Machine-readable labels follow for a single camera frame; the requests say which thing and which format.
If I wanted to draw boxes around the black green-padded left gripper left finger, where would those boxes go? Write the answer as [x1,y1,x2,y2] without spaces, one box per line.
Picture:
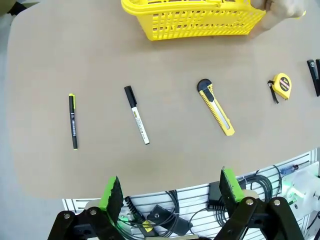
[47,175,131,240]

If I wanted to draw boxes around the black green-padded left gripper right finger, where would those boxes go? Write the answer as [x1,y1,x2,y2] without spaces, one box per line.
[214,167,305,240]

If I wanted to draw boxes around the yellow black utility knife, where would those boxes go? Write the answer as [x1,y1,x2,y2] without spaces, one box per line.
[196,78,236,137]

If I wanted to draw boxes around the white marker black cap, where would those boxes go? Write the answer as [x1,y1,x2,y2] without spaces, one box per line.
[124,85,151,146]

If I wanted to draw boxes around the yellow tape measure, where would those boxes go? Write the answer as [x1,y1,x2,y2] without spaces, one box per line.
[267,72,293,105]

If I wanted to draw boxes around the yellow plastic shopping basket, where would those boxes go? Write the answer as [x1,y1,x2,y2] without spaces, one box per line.
[120,0,267,42]

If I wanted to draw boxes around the person's left hand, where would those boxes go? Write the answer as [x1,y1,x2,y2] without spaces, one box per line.
[250,0,307,35]

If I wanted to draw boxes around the black power adapter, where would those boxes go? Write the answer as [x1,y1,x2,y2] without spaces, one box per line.
[208,181,226,210]

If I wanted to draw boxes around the black connector with yellow label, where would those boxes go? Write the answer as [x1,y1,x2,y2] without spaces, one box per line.
[124,196,156,237]

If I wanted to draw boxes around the black highlighter pen yellow tips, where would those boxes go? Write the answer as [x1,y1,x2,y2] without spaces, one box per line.
[68,93,79,151]

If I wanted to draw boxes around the black stapler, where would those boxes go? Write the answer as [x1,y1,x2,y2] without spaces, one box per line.
[306,58,320,98]

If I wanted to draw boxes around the slotted aluminium base plate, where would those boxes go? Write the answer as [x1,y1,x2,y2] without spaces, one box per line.
[61,148,320,240]

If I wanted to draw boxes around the black mounting bracket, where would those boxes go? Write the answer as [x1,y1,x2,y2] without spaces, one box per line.
[146,204,171,226]

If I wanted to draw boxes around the blue handled screwdriver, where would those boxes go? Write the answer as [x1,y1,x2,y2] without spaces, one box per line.
[279,163,301,176]

